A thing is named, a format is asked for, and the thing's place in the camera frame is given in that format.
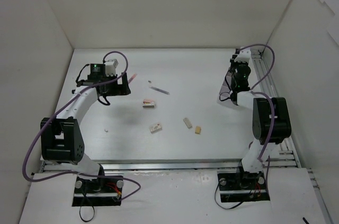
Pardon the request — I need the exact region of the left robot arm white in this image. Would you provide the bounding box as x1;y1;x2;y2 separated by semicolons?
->
40;59;131;192

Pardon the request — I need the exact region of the black cable left base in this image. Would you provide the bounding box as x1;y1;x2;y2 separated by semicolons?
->
79;194;95;222

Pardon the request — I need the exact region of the black cable right base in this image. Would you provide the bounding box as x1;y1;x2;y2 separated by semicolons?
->
214;181;255;207

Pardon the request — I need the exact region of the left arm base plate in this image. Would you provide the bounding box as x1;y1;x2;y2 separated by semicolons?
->
72;176;123;207

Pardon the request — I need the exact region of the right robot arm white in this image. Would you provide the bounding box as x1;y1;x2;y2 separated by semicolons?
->
228;55;291;188

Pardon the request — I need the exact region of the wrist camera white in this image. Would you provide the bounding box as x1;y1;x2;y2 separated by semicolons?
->
103;59;119;77
231;48;252;63

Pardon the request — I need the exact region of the pink highlighter pen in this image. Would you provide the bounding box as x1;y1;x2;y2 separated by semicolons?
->
129;73;137;82

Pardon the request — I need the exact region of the black cable base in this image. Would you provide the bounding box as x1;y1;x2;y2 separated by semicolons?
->
214;181;255;207
79;194;95;222

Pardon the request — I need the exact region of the eraser with pink sleeve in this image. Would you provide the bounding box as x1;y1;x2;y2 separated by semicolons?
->
142;99;156;109

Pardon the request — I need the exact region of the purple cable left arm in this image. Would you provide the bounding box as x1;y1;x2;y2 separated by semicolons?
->
23;50;141;200

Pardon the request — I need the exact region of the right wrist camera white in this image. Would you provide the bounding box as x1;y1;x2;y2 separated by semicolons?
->
231;48;252;63

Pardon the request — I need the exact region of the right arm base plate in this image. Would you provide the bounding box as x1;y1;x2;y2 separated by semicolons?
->
216;172;270;203

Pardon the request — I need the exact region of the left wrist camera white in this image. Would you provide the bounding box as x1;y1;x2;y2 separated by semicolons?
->
103;59;119;77

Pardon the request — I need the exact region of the white eraser red logo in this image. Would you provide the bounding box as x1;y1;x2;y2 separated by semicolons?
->
149;122;163;134

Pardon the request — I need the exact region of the small tan eraser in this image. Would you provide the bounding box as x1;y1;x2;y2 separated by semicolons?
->
195;126;201;135

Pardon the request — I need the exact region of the clear divided organizer container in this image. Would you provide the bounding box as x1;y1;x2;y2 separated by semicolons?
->
219;70;232;103

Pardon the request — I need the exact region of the black object bottom right corner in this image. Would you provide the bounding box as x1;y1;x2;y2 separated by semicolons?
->
302;217;310;224

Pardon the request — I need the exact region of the white worn eraser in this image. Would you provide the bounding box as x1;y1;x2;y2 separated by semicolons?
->
183;118;192;129

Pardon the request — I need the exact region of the dark purple pen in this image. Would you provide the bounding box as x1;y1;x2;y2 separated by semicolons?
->
149;86;170;95

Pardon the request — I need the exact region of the aluminium rail frame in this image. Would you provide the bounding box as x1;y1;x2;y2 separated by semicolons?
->
39;49;334;224

